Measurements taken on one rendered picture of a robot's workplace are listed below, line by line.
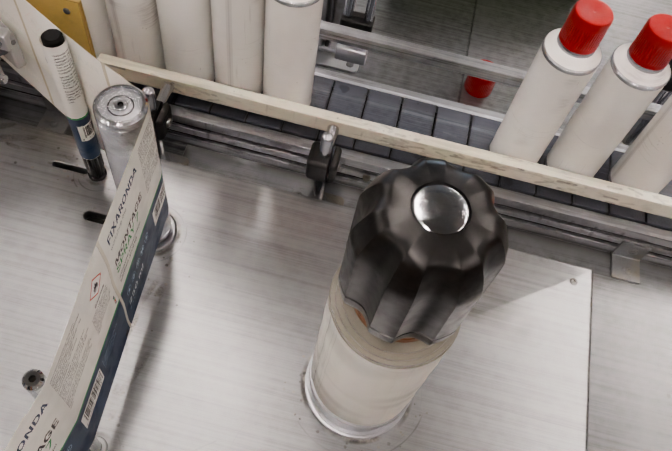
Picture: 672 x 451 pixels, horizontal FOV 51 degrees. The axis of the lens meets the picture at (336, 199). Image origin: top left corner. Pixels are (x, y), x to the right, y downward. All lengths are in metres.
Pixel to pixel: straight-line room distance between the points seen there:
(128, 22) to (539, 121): 0.39
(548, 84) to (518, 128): 0.07
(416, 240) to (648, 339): 0.48
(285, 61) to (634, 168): 0.36
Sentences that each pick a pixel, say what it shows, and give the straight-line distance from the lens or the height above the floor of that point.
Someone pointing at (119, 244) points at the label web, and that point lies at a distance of 0.50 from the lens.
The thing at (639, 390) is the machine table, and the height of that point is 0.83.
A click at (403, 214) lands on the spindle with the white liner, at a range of 0.33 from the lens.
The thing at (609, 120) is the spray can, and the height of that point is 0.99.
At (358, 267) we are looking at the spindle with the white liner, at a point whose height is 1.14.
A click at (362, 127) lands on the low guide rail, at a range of 0.69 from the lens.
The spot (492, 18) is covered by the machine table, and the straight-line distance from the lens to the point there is 0.96.
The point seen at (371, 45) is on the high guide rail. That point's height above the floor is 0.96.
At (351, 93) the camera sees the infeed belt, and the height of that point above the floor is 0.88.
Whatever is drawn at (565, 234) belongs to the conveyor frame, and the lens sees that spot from 0.78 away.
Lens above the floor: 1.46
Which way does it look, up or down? 58 degrees down
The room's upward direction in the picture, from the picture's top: 12 degrees clockwise
